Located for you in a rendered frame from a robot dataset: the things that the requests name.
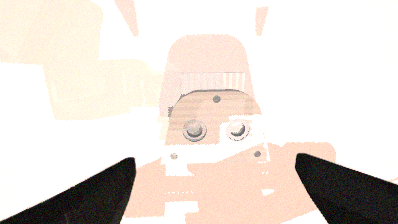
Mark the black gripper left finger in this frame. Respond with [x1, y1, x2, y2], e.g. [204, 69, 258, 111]
[0, 157, 137, 224]

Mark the beige metal plate with two round holes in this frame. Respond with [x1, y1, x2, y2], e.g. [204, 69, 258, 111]
[161, 89, 270, 164]

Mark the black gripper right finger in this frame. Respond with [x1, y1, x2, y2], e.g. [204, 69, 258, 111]
[295, 153, 398, 224]

